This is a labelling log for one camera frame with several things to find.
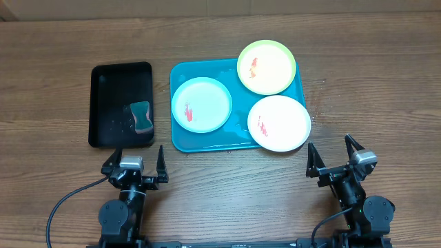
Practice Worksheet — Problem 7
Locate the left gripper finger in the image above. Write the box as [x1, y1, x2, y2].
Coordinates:
[102, 148, 122, 169]
[156, 145, 167, 178]

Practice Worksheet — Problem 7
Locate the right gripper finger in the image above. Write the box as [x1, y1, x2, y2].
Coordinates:
[307, 142, 326, 172]
[345, 134, 364, 158]

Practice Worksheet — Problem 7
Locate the white plate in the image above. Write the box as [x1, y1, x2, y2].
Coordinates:
[247, 95, 311, 152]

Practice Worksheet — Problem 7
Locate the green and pink sponge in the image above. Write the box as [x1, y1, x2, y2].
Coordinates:
[130, 101, 154, 134]

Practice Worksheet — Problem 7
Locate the light blue plate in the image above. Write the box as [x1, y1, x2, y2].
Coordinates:
[171, 77, 232, 134]

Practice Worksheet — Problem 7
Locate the yellow green plate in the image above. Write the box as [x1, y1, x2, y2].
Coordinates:
[237, 40, 297, 95]

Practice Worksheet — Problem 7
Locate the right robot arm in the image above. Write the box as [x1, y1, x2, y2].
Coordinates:
[306, 134, 396, 247]

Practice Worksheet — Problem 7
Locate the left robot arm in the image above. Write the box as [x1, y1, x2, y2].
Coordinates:
[99, 146, 169, 247]

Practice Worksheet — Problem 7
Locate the black rectangular tray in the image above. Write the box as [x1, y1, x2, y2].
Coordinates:
[88, 61, 154, 148]

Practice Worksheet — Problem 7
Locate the teal serving tray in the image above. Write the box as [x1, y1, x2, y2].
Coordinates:
[170, 59, 305, 152]

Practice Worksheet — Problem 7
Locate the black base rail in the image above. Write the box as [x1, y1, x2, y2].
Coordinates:
[85, 237, 393, 248]

